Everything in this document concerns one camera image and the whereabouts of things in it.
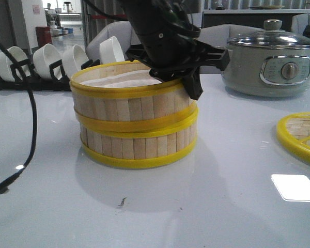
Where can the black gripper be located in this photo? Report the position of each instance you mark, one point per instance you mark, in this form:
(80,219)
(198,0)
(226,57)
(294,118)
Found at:
(171,56)

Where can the bamboo steamer tray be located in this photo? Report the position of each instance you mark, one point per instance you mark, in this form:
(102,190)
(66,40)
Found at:
(162,148)
(128,109)

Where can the bamboo steamer lid yellow rim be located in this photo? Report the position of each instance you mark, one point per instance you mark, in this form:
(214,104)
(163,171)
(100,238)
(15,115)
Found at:
(293,133)

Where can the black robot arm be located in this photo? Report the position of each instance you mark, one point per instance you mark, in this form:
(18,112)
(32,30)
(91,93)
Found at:
(150,17)

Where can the grey chair middle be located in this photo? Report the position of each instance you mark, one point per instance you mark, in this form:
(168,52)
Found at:
(217,36)

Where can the grey chair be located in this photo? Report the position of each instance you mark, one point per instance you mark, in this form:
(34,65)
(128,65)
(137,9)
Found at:
(301,24)
(217,36)
(124,33)

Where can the grey electric cooking pot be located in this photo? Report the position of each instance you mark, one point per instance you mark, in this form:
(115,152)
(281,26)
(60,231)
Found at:
(267,72)

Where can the grey chair left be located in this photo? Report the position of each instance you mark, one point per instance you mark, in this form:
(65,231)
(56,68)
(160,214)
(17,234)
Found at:
(124,33)

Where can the white bowl right end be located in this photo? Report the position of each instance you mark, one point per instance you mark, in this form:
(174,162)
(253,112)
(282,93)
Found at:
(110,51)

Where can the glass pot lid with knob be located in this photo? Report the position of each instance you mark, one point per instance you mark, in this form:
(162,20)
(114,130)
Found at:
(271,37)

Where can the white bowl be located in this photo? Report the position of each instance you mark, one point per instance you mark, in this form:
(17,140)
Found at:
(43,57)
(5,62)
(73,59)

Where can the grey chair far right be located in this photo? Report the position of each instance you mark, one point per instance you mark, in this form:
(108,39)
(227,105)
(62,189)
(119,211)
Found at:
(301,24)

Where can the red bin in background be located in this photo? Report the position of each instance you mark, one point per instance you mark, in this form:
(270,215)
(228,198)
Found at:
(43,35)

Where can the black bowl rack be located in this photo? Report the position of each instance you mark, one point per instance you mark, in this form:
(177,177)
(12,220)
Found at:
(58,82)

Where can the white bowl far left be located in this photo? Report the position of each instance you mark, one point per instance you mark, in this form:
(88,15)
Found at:
(5,62)

